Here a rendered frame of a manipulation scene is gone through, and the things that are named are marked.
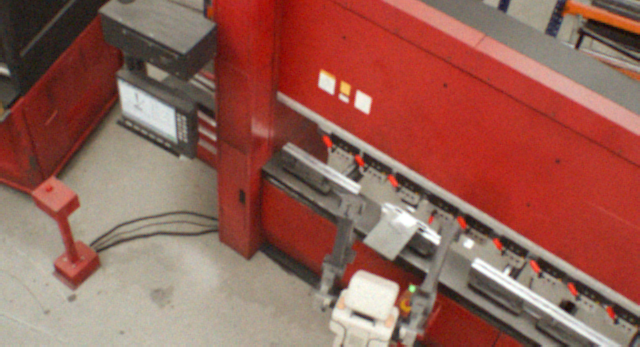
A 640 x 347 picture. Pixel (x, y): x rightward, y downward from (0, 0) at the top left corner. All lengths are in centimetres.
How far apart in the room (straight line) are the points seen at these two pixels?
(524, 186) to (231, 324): 215
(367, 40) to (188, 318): 223
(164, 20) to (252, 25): 41
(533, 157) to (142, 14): 185
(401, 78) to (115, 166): 269
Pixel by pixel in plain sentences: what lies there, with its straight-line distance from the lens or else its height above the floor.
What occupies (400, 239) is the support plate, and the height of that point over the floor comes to 100.
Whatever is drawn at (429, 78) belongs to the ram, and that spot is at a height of 201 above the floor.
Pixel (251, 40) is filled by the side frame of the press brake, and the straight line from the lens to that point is 369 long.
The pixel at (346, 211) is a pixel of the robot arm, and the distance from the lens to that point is 343.
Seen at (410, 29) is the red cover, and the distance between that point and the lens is 334.
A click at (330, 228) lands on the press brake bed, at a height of 72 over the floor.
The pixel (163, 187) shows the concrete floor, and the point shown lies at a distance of 552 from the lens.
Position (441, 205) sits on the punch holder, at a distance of 394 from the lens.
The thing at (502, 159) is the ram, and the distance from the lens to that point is 353.
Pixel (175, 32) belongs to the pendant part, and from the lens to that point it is 365.
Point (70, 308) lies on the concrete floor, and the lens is 509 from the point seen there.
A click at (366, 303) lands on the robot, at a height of 133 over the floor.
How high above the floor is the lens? 437
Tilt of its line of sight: 51 degrees down
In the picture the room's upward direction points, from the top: 8 degrees clockwise
